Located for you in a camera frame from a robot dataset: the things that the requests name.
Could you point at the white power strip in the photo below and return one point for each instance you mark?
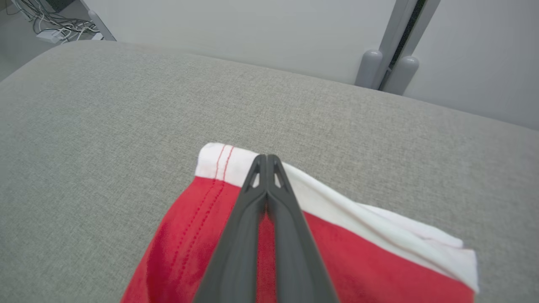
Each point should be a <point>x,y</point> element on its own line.
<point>50,35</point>

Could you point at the grey metal table leg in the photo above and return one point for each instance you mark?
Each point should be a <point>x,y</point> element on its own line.
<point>101,26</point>

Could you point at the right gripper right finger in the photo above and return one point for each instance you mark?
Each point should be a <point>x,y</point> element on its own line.
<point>299,269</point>

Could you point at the red garment with white bands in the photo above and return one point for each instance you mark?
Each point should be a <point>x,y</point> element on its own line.
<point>185,252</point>

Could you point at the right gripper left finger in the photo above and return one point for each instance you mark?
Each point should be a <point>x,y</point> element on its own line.
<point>236,261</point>

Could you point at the grey metal partition post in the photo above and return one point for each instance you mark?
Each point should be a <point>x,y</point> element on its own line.
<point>393,33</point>

